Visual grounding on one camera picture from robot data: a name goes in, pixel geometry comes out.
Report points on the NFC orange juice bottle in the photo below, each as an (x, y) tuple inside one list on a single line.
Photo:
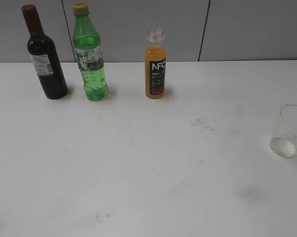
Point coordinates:
[(155, 64)]

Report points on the green plastic soda bottle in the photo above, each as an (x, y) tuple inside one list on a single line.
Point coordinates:
[(89, 56)]

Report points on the dark red wine bottle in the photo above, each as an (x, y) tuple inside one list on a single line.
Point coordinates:
[(44, 56)]

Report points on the transparent plastic cup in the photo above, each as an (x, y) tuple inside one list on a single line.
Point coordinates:
[(283, 141)]

